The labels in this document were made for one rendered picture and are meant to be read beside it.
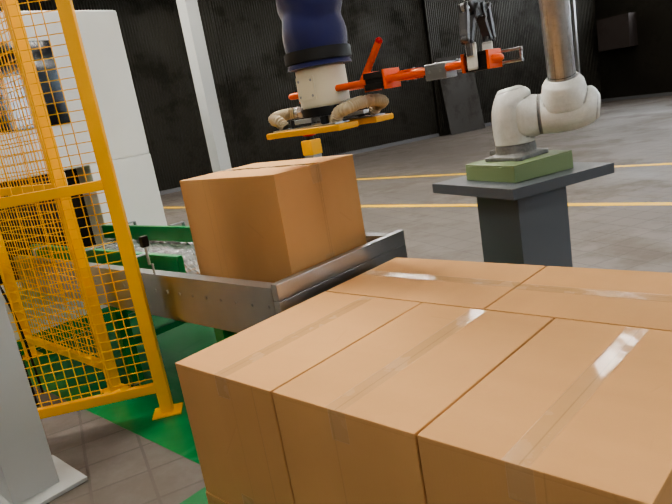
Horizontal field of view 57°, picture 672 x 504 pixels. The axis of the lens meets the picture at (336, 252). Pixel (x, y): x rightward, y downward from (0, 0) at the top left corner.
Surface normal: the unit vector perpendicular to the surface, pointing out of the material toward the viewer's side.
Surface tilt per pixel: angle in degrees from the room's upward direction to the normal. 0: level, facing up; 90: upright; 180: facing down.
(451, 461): 90
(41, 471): 90
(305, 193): 90
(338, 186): 90
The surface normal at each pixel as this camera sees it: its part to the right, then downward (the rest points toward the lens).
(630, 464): -0.17, -0.96
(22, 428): 0.73, 0.04
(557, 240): 0.43, 0.14
